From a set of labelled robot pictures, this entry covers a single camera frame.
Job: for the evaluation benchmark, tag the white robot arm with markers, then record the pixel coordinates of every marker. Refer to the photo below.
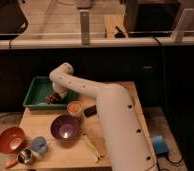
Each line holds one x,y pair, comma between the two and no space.
126,144

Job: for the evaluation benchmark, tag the purple grape bunch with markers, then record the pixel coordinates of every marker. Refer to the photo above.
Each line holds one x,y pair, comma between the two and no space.
54,98

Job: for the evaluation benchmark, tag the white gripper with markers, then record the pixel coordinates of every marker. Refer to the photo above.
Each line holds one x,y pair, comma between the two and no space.
62,91

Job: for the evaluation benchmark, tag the grey metal post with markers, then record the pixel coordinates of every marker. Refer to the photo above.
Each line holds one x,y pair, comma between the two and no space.
85,29

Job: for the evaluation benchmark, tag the small steel pot orange handle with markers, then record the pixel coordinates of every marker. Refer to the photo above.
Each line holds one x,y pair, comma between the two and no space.
25,157

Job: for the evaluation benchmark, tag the black rectangular block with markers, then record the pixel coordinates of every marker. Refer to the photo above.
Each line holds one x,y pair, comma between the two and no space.
90,111

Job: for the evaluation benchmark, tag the green plastic tray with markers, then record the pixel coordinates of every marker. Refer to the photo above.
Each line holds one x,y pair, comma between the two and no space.
39,89

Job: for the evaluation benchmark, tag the red bowl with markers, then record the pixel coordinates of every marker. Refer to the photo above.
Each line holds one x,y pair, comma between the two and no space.
12,140

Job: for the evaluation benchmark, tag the orange cup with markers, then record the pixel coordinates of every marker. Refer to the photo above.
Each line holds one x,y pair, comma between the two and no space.
75,108

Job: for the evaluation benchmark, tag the purple bowl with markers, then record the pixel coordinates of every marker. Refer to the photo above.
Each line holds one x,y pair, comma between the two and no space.
64,127

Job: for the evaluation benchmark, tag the blue mug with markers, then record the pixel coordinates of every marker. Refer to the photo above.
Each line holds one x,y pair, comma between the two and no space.
39,145

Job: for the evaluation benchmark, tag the yellow wooden tongs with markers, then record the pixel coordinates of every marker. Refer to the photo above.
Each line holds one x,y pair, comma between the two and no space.
98,155

